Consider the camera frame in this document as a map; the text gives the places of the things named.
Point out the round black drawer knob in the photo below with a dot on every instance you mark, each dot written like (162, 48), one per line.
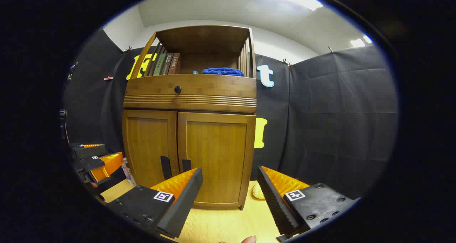
(177, 89)

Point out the ceiling light panel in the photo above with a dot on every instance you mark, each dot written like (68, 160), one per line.
(360, 41)

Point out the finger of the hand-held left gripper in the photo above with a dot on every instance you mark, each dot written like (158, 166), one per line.
(89, 151)
(107, 164)

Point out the wooden cabinet drawer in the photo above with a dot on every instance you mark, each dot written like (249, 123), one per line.
(213, 89)

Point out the black binder clip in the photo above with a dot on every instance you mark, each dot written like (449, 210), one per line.
(127, 50)
(285, 62)
(330, 50)

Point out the wooden cabinet door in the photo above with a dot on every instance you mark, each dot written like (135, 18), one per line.
(217, 146)
(148, 143)

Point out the blue folded cloth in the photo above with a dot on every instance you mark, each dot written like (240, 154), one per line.
(223, 71)

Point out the grey-brown book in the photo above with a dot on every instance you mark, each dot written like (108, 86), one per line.
(167, 64)

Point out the white printed packet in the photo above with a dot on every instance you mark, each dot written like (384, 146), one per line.
(128, 171)

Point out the wooden double-door shoe cabinet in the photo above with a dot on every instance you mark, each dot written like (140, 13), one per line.
(188, 100)

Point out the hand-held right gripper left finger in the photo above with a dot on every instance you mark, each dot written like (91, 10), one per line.
(185, 203)

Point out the black backdrop cloth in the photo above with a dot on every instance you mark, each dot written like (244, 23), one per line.
(338, 122)

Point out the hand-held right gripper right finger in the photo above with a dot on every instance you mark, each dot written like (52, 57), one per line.
(272, 200)

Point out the round beige bun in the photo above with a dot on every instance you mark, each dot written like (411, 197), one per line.
(258, 192)

